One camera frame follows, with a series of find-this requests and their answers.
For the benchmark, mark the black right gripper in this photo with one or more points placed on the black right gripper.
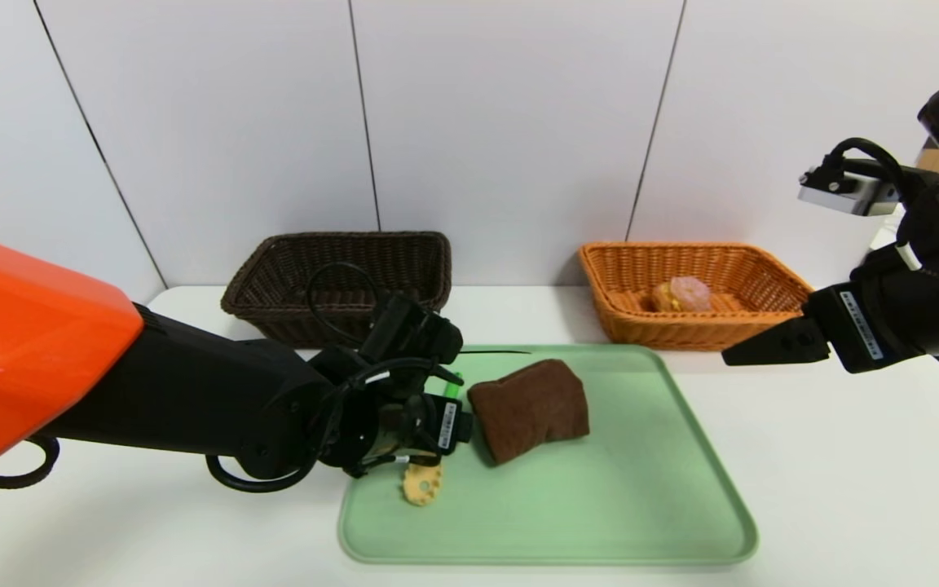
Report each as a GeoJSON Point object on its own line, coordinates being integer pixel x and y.
{"type": "Point", "coordinates": [851, 328]}

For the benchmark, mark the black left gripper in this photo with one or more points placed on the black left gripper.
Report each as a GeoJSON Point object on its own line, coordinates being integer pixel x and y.
{"type": "Point", "coordinates": [447, 422]}

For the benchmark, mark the brown towel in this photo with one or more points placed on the brown towel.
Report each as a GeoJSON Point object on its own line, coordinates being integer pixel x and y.
{"type": "Point", "coordinates": [531, 408]}

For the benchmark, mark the pink and yellow bun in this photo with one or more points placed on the pink and yellow bun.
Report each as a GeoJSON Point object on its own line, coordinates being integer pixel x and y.
{"type": "Point", "coordinates": [685, 293]}

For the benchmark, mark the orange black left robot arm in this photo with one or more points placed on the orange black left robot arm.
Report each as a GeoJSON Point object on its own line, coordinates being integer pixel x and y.
{"type": "Point", "coordinates": [70, 359]}

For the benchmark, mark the orange wicker basket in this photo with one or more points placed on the orange wicker basket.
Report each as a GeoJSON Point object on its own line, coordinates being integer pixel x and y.
{"type": "Point", "coordinates": [624, 326]}

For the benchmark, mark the dark brown wicker basket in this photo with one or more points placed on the dark brown wicker basket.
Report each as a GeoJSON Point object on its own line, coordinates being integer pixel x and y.
{"type": "Point", "coordinates": [274, 314]}

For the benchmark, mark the thin black zip tie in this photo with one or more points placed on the thin black zip tie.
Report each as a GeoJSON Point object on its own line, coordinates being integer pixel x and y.
{"type": "Point", "coordinates": [494, 352]}

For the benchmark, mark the light green plastic tray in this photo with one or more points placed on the light green plastic tray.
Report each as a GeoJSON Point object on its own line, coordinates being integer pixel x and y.
{"type": "Point", "coordinates": [600, 505]}

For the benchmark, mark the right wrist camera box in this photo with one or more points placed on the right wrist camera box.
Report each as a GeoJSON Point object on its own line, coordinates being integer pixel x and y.
{"type": "Point", "coordinates": [848, 194]}

